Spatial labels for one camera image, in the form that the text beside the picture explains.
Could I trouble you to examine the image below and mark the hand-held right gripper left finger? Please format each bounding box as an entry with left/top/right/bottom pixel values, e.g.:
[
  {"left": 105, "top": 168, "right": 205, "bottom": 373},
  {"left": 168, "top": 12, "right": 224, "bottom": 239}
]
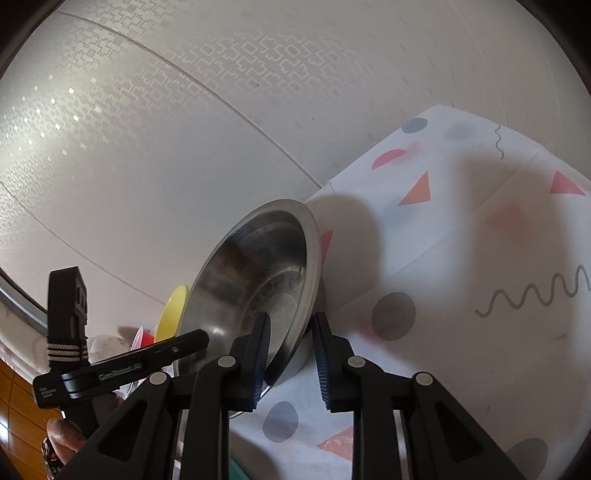
[{"left": 54, "top": 311, "right": 271, "bottom": 480}]

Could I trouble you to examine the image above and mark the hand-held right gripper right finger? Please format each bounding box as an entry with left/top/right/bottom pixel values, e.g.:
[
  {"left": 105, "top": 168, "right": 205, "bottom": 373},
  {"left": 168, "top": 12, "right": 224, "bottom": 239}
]
[{"left": 311, "top": 311, "right": 527, "bottom": 480}]

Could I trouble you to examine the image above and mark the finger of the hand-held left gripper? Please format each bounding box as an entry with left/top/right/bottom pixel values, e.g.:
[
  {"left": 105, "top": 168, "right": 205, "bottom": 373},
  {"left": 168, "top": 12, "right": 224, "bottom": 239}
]
[{"left": 139, "top": 329, "right": 209, "bottom": 372}]

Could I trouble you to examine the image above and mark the yellow plastic bowl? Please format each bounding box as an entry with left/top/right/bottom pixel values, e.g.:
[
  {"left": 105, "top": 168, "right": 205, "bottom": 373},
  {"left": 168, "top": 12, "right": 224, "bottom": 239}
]
[{"left": 154, "top": 285, "right": 190, "bottom": 344}]

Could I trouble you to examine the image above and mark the red plastic bowl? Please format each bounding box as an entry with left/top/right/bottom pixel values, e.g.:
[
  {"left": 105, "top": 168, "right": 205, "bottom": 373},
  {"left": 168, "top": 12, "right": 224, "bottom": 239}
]
[{"left": 130, "top": 325, "right": 156, "bottom": 350}]

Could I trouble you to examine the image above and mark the stainless steel bowl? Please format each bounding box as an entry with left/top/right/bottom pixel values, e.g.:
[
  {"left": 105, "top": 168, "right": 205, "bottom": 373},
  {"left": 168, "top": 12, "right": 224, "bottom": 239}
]
[{"left": 172, "top": 199, "right": 321, "bottom": 420}]

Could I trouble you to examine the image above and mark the person's left hand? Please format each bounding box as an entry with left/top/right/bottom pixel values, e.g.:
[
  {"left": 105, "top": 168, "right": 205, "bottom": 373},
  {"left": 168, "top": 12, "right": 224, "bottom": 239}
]
[{"left": 46, "top": 418, "right": 88, "bottom": 454}]

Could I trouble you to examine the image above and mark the white ceramic electric kettle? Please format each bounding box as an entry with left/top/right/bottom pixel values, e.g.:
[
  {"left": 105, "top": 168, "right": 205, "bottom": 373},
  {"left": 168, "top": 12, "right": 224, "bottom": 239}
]
[{"left": 88, "top": 335, "right": 134, "bottom": 358}]

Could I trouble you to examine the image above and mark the pink patterned curtain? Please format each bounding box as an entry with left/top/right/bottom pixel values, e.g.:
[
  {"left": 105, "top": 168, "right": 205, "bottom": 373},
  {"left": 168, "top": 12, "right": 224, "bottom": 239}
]
[{"left": 0, "top": 318, "right": 49, "bottom": 367}]

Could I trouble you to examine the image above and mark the white patterned tablecloth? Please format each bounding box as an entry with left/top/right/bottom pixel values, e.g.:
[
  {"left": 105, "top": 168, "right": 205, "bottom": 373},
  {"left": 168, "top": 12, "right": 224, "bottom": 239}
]
[{"left": 226, "top": 105, "right": 591, "bottom": 480}]

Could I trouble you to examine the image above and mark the grey window frame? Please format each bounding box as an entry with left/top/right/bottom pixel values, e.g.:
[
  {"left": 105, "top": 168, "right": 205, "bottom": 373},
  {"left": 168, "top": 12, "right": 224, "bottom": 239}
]
[{"left": 0, "top": 265, "right": 51, "bottom": 333}]

